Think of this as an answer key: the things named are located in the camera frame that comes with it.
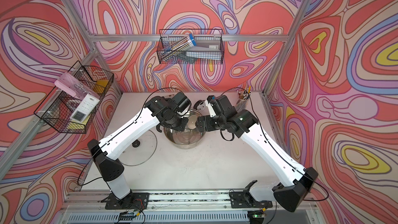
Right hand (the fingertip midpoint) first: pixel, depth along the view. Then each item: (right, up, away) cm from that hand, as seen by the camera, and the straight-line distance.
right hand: (206, 126), depth 71 cm
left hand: (-10, -1, +4) cm, 11 cm away
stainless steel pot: (-10, -11, +25) cm, 29 cm away
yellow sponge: (-54, +20, +7) cm, 58 cm away
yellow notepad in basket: (-55, +1, -6) cm, 55 cm away
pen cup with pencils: (+25, +16, +24) cm, 38 cm away
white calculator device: (-55, +9, -2) cm, 56 cm away
